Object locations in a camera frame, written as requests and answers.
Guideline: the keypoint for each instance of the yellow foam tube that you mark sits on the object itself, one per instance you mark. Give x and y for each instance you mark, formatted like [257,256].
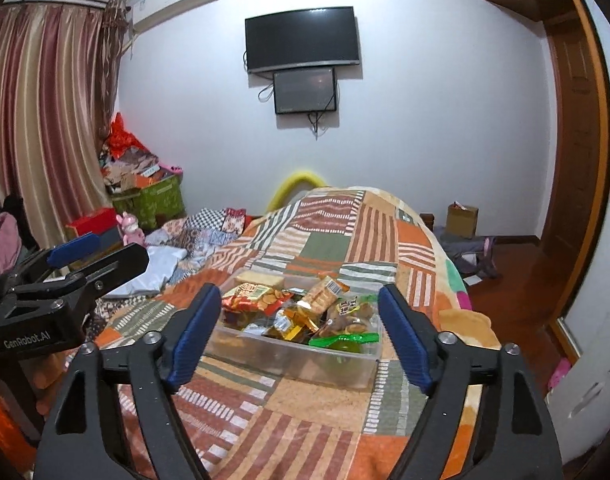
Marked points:
[297,177]

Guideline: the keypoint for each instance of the patchwork blanket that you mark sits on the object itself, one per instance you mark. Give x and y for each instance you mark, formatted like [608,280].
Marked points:
[310,400]

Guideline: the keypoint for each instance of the red box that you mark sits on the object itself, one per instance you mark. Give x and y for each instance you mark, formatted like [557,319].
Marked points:
[90,220]

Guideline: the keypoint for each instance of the rice cracker packet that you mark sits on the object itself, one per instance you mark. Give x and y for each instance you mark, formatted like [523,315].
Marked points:
[320,295]

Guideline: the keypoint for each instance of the red chips packet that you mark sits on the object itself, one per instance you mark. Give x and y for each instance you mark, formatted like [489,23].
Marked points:
[255,297]

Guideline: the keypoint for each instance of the green storage box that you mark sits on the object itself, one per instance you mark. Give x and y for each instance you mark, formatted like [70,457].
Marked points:
[155,202]

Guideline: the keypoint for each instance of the small wall monitor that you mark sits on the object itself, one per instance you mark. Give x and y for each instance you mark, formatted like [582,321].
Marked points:
[305,91]

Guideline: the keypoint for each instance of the red plastic bag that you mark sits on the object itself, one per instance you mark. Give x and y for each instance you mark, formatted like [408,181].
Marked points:
[122,140]

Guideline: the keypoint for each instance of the striped curtain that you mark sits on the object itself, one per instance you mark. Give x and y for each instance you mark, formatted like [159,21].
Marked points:
[45,110]

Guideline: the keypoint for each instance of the white air conditioner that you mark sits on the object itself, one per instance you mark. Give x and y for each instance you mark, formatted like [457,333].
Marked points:
[175,2]

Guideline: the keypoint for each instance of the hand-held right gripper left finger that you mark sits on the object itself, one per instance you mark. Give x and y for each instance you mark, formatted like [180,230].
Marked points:
[195,340]

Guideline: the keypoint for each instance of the pink bag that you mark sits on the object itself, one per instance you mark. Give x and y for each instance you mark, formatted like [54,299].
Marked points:
[7,242]

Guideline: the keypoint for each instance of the black wall television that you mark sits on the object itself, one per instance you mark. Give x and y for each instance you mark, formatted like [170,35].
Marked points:
[300,37]

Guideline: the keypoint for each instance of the pink slipper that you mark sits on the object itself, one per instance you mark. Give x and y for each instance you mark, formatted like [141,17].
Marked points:
[559,375]

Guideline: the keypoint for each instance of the cardboard box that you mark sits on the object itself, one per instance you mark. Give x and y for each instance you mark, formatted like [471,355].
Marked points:
[460,222]

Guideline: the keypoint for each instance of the bag of fried snack balls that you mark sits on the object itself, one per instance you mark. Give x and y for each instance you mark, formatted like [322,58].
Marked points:
[350,317]

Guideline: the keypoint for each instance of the floral cloth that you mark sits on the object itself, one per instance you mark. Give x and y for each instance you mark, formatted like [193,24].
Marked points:
[210,235]

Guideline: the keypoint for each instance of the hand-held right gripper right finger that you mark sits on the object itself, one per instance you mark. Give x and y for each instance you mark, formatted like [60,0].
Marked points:
[405,340]

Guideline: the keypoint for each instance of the yellow cake packet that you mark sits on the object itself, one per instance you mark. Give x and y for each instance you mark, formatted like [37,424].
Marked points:
[260,279]

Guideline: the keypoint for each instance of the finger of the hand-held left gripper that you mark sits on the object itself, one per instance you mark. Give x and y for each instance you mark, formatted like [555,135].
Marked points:
[75,250]
[115,270]

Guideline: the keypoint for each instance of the pink plush toy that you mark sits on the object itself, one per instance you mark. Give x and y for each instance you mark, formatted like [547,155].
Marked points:
[132,230]

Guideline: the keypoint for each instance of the pile of papers and cloth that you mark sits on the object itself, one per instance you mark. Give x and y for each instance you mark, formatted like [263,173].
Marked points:
[135,172]

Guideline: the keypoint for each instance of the grey bag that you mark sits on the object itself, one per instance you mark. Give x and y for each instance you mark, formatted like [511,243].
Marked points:
[465,255]

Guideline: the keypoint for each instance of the wooden door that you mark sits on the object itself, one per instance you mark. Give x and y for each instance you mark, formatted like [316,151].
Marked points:
[570,160]

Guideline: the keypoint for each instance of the white cabinet door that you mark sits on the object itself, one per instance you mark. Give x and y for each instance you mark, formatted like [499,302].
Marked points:
[595,360]

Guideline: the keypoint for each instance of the yellow candy packet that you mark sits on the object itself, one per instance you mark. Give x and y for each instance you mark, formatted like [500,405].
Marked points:
[287,322]

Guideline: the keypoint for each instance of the clear plastic container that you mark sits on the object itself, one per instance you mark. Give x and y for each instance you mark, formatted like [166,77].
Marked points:
[285,360]

